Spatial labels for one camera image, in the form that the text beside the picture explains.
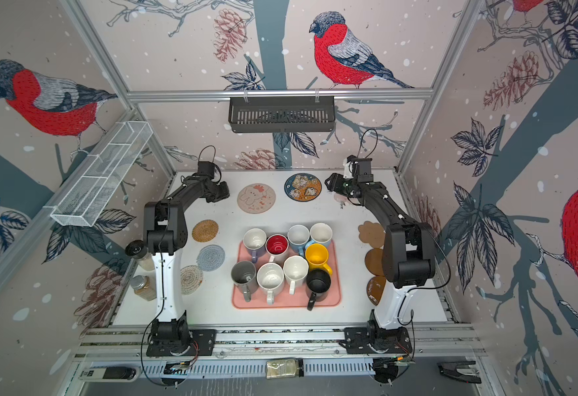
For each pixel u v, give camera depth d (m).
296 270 0.86
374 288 0.84
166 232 0.63
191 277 0.87
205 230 1.00
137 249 0.83
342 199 1.10
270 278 0.86
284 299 0.81
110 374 0.68
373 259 0.90
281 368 0.66
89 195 0.73
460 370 0.68
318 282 0.82
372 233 0.98
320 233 0.91
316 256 0.89
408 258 0.49
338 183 0.83
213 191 0.92
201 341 0.73
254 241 0.94
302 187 1.14
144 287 0.76
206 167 0.90
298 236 0.90
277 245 0.92
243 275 0.85
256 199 1.11
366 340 0.73
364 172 0.73
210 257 0.92
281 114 1.07
